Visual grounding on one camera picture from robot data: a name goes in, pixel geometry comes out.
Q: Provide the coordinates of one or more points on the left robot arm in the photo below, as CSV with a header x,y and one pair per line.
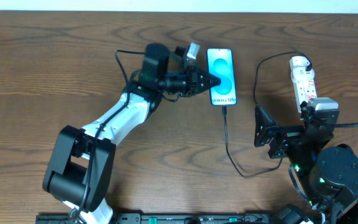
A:
x,y
79,170

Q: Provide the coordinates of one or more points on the white charger adapter plug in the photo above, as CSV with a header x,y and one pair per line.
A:
x,y
299,74

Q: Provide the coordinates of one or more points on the blue Galaxy smartphone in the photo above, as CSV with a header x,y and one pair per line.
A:
x,y
220,64

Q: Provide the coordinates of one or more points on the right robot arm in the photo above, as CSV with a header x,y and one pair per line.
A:
x,y
326,177

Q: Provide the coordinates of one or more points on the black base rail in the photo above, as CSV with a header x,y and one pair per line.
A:
x,y
182,218

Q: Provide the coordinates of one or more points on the white power strip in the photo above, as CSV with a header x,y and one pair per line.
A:
x,y
304,91

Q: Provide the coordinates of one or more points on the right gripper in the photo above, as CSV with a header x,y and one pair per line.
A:
x,y
278,140

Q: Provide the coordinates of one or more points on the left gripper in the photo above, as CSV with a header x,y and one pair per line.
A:
x,y
191,81

